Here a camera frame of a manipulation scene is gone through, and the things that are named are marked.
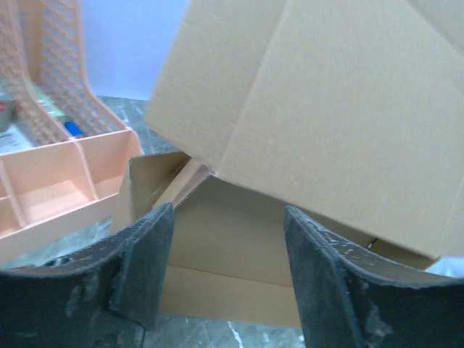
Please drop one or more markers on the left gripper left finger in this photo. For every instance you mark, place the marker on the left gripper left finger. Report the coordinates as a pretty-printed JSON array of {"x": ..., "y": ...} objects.
[{"x": 104, "y": 295}]

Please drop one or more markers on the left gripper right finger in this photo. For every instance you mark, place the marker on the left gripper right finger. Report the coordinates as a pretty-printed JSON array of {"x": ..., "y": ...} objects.
[{"x": 348, "y": 296}]

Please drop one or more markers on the large cardboard box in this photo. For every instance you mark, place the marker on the large cardboard box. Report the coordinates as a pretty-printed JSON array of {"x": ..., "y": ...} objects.
[{"x": 349, "y": 110}]

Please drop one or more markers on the peach plastic file organizer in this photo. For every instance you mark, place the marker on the peach plastic file organizer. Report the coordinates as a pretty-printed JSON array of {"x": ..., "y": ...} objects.
[{"x": 70, "y": 177}]

